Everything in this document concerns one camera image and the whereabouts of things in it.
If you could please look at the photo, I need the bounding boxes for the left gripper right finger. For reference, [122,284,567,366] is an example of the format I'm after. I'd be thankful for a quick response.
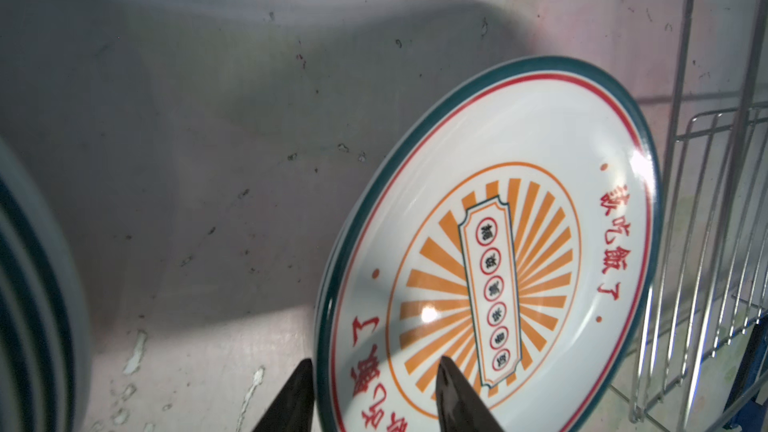
[435,356,503,432]

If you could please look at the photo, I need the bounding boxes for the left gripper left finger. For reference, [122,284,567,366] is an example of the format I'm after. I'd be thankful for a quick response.
[252,358,315,432]

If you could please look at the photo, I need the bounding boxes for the metal wire dish rack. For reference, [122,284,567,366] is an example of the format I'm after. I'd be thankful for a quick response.
[619,0,767,431]

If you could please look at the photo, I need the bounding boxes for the white plate red characters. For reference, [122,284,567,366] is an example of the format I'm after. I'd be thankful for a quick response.
[1,145,91,431]

